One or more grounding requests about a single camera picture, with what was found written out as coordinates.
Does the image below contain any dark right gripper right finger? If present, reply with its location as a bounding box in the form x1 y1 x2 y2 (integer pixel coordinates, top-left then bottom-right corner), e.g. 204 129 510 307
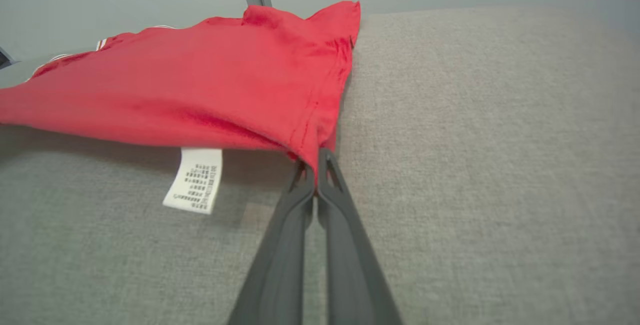
317 147 404 325

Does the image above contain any red white striped jersey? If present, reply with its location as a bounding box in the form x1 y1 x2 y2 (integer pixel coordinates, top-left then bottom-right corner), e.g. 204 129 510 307
0 0 362 215

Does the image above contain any grey partition end frame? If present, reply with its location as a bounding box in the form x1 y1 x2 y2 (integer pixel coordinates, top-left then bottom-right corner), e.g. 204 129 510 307
0 46 19 71

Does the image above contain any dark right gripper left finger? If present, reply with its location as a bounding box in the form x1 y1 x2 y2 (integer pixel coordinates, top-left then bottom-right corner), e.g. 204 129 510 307
227 160 317 325

